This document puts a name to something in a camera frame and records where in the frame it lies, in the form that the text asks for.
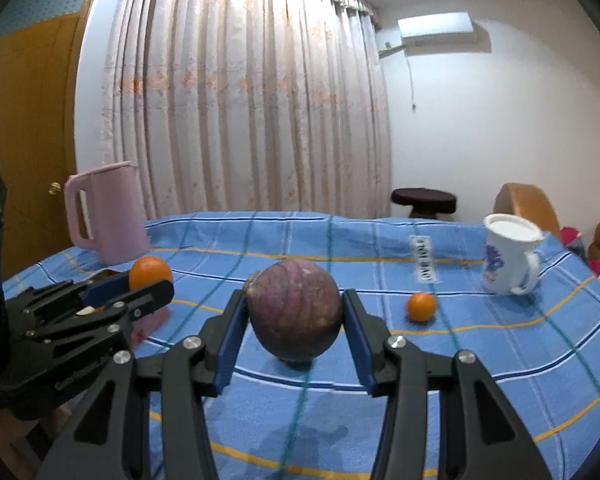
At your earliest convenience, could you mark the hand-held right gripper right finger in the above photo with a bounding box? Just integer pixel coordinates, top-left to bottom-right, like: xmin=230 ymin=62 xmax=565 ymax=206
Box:
xmin=342 ymin=289 xmax=551 ymax=480

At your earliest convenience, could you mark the pink kettle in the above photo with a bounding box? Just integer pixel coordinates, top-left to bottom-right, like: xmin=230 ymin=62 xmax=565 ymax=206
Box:
xmin=63 ymin=161 xmax=150 ymax=265

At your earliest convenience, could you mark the purple round fruit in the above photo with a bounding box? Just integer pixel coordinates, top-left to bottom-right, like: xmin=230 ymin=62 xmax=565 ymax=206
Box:
xmin=244 ymin=258 xmax=343 ymax=365

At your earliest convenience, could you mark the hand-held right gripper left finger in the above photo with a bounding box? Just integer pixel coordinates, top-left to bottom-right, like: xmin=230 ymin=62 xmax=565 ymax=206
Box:
xmin=37 ymin=291 xmax=248 ymax=480

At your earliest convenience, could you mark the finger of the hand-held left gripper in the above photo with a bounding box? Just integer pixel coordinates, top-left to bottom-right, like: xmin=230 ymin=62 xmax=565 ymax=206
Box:
xmin=27 ymin=281 xmax=175 ymax=343
xmin=5 ymin=275 xmax=131 ymax=321

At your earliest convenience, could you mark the blue checkered tablecloth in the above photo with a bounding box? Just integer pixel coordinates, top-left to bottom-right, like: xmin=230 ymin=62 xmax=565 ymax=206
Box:
xmin=2 ymin=210 xmax=600 ymax=480

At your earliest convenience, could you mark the air conditioner power cable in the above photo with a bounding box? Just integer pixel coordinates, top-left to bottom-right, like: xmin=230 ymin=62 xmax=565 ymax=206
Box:
xmin=405 ymin=54 xmax=419 ymax=111

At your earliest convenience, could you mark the pink tin box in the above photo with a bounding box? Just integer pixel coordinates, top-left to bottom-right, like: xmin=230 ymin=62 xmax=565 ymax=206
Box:
xmin=87 ymin=269 xmax=172 ymax=345

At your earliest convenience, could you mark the pale floral curtain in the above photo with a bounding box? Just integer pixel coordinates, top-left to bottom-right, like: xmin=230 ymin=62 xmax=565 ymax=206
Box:
xmin=100 ymin=0 xmax=393 ymax=218

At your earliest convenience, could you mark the wooden door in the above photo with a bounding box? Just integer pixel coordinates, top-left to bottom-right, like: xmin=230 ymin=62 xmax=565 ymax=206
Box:
xmin=0 ymin=10 xmax=88 ymax=281

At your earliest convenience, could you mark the white lidded mug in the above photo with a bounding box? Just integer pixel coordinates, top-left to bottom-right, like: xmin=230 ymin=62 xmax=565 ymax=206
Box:
xmin=481 ymin=213 xmax=545 ymax=296

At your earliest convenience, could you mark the large orange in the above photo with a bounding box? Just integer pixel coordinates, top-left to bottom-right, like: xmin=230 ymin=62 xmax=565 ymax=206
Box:
xmin=128 ymin=256 xmax=174 ymax=291

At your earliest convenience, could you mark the white air conditioner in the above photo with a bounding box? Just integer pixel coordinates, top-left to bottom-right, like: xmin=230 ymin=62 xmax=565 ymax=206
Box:
xmin=397 ymin=12 xmax=474 ymax=54

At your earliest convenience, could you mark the dark round stool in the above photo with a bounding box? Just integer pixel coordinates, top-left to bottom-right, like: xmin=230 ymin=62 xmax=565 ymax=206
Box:
xmin=391 ymin=188 xmax=458 ymax=219

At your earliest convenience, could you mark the small orange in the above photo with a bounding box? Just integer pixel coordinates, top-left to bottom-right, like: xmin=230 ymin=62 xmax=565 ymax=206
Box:
xmin=406 ymin=292 xmax=437 ymax=323

